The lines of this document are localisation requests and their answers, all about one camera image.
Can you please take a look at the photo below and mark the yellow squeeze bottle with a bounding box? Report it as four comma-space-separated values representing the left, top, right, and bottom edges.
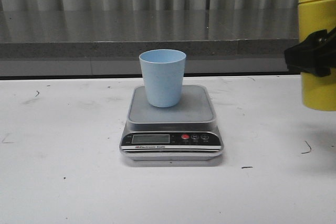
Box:
298, 0, 335, 111

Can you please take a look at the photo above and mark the light blue plastic cup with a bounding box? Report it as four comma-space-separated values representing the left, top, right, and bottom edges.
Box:
139, 49, 186, 108

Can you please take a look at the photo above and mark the silver digital kitchen scale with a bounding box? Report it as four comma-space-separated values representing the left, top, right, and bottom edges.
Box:
119, 85, 224, 163

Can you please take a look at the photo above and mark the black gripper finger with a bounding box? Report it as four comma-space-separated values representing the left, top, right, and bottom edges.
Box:
284, 29, 335, 77

